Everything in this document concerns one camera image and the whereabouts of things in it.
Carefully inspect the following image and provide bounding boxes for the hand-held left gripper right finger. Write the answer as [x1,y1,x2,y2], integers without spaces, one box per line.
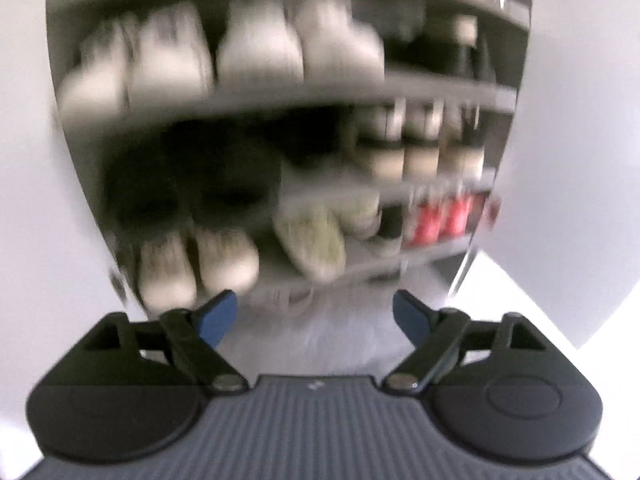
[382,290,551,391]

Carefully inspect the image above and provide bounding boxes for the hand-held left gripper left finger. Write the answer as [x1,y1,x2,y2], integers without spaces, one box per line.
[80,289,249,393]

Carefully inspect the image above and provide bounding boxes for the white cabinet door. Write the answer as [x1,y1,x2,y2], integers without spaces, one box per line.
[450,0,640,351]
[0,0,151,411]

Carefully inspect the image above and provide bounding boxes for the grey shoe cabinet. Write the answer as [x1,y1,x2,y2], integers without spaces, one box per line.
[45,0,556,321]

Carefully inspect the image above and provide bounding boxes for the red shoe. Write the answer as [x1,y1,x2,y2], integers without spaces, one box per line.
[442,195,477,241]
[410,200,446,247]

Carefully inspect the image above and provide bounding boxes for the beige shoe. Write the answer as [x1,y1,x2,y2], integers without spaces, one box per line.
[357,105,403,181]
[402,105,443,178]
[440,105,483,176]

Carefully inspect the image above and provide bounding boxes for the dark shoe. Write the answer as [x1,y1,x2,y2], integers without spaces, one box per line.
[387,12,483,78]

